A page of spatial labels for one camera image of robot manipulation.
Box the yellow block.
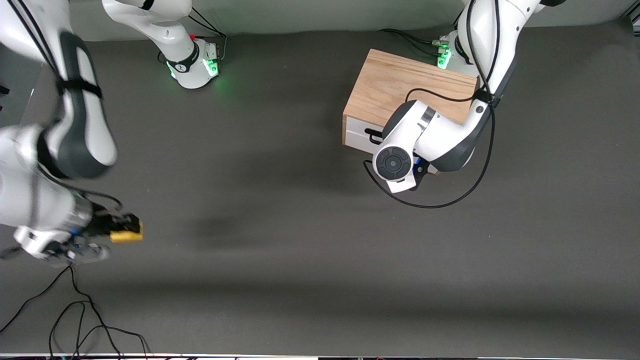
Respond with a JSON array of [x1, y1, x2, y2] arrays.
[[109, 220, 144, 244]]

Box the loose black cable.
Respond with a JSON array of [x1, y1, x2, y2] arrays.
[[48, 300, 151, 360], [0, 265, 123, 360]]

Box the black left arm base cables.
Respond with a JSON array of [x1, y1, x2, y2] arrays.
[[381, 12, 468, 57]]

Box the black right arm base cables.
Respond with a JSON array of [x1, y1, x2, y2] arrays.
[[159, 12, 229, 66]]

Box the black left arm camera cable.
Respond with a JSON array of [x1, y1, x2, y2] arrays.
[[363, 0, 502, 209]]

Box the white drawer with black handle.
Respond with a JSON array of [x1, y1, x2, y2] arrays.
[[345, 116, 390, 155]]

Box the wooden drawer cabinet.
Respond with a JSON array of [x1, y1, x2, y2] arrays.
[[342, 48, 481, 176]]

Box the black arm base cables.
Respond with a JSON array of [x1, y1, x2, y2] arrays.
[[159, 12, 229, 66], [381, 12, 468, 57]]

